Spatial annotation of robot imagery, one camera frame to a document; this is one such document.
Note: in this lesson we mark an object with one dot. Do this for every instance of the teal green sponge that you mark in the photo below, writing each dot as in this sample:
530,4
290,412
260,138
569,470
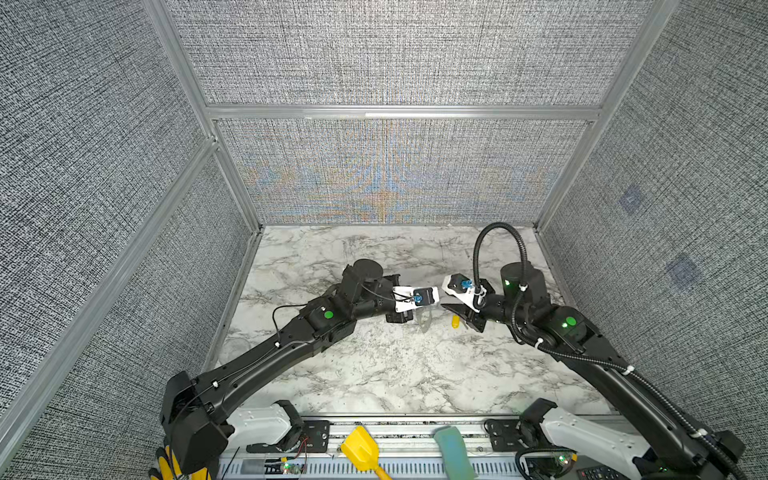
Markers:
454,454

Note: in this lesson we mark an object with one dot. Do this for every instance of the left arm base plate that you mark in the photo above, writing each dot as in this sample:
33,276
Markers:
311,437

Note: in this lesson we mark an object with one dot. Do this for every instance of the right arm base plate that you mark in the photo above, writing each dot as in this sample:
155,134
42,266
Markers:
509,435

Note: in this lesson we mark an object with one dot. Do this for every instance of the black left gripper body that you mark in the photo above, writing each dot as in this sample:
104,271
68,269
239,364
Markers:
398,318

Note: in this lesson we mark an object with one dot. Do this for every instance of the aluminium corner frame post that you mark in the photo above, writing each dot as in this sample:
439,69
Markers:
171,41

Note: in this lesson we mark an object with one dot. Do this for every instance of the black remote control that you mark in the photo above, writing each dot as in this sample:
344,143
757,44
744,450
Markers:
600,472

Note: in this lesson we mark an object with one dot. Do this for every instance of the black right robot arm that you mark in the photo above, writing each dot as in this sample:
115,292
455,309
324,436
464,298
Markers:
667,443

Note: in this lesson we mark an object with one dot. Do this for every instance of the yellow plastic scoop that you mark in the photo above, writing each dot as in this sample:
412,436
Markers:
362,450

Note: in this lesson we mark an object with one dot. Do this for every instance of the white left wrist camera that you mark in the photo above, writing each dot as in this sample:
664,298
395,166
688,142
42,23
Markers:
411,298

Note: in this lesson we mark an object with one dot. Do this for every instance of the yellow black work glove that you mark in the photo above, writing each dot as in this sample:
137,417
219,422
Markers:
167,468

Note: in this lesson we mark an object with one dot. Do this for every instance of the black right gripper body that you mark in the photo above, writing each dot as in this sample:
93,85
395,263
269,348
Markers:
489,313

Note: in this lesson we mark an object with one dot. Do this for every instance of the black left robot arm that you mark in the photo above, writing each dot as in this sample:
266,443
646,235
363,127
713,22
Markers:
196,410

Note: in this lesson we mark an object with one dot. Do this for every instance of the aluminium horizontal frame bar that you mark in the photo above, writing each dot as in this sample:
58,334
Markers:
371,112

